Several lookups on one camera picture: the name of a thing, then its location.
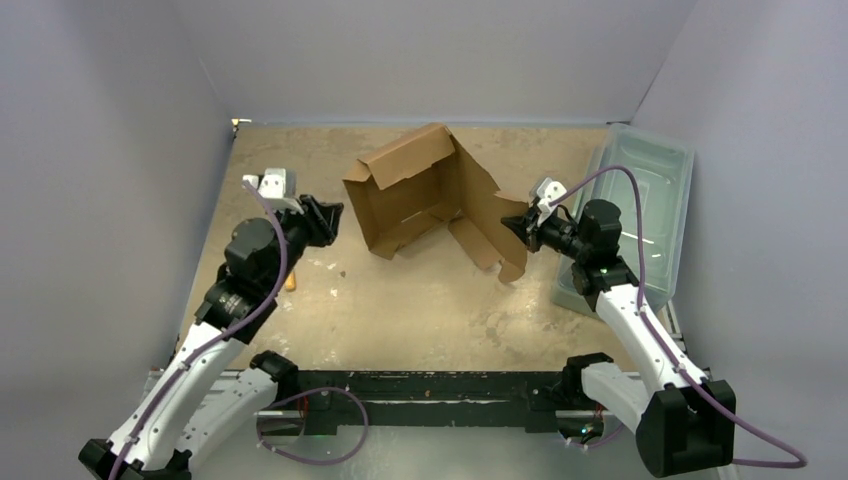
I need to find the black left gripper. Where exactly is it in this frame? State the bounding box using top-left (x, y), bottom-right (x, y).
top-left (265, 193), bottom-right (343, 292)

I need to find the brown cardboard box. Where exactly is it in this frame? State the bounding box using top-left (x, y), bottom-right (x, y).
top-left (343, 123), bottom-right (528, 283)

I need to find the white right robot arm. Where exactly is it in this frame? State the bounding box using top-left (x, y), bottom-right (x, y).
top-left (501, 200), bottom-right (736, 478)

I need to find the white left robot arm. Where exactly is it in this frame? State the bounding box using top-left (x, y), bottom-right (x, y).
top-left (79, 195), bottom-right (344, 479)

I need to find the orange marker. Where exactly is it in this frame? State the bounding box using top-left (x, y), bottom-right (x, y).
top-left (284, 271), bottom-right (297, 292)

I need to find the clear plastic storage bin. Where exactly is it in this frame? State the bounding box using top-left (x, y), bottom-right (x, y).
top-left (575, 123), bottom-right (695, 313)

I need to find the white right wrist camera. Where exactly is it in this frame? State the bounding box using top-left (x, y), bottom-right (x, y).
top-left (530, 177), bottom-right (568, 216)

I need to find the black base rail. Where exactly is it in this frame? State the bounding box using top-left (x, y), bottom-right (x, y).
top-left (235, 369), bottom-right (617, 437)

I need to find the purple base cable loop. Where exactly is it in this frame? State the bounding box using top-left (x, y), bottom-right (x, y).
top-left (255, 386), bottom-right (370, 466)

